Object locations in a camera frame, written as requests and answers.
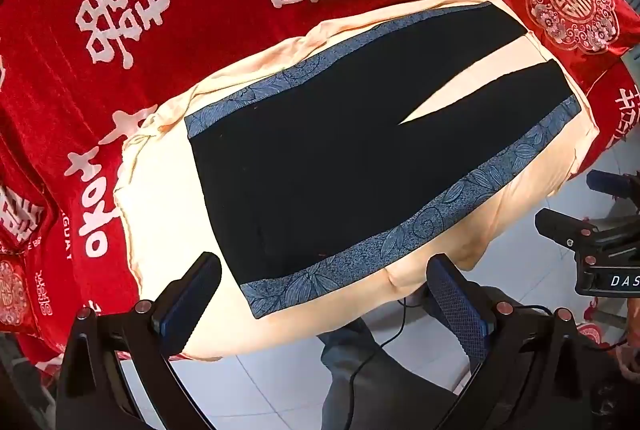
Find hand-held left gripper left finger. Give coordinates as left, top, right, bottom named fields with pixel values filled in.
left=55, top=251, right=223, bottom=430

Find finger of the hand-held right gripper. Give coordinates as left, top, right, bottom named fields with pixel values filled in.
left=586, top=169, right=640, bottom=205
left=534, top=208, right=608, bottom=261

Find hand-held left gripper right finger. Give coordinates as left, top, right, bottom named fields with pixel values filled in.
left=425, top=255, right=601, bottom=430

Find red embroidered cloth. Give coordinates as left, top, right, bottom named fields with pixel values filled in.
left=575, top=300, right=632, bottom=352

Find red pillow with white characters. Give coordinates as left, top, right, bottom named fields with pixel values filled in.
left=0, top=155, right=58, bottom=255
left=582, top=62, right=640, bottom=155

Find red blanket with white characters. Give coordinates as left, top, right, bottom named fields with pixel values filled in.
left=0, top=0, right=640, bottom=376

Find black cable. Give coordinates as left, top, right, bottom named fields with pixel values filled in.
left=348, top=297, right=408, bottom=430

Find cream cloth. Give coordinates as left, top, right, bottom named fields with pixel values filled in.
left=114, top=0, right=601, bottom=363

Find black pants with blue trim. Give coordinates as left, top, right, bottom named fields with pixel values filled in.
left=184, top=1, right=583, bottom=319

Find person's grey trouser leg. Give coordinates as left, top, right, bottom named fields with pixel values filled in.
left=319, top=320, right=476, bottom=430

